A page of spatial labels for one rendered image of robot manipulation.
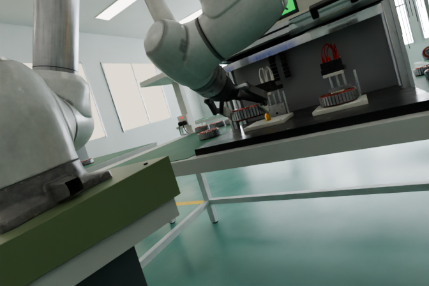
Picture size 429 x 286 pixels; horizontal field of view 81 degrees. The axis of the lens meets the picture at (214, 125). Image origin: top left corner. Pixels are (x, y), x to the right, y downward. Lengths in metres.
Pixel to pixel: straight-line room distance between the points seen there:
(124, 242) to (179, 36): 0.37
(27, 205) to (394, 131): 0.69
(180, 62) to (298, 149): 0.36
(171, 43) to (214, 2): 0.11
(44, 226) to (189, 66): 0.35
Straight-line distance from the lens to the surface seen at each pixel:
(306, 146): 0.66
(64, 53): 0.74
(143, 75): 7.10
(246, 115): 0.76
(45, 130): 0.51
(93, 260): 0.45
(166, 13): 2.21
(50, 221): 0.41
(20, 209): 0.49
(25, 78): 0.54
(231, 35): 0.50
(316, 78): 1.15
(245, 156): 0.72
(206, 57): 0.52
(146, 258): 1.64
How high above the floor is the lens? 0.88
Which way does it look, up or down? 4 degrees down
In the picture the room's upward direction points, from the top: 17 degrees counter-clockwise
